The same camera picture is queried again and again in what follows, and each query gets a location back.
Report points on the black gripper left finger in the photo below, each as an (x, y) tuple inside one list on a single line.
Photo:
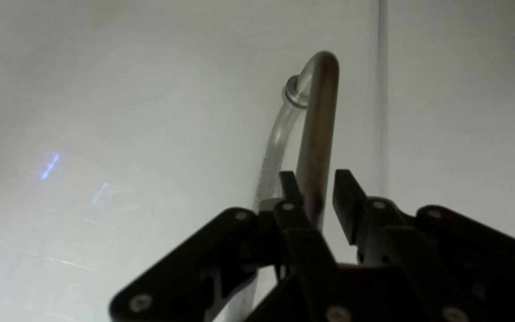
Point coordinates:
[(209, 262)]

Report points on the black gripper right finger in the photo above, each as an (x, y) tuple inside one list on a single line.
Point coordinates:
[(447, 257)]

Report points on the glass shower door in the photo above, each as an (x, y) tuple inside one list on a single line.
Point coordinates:
[(120, 91)]

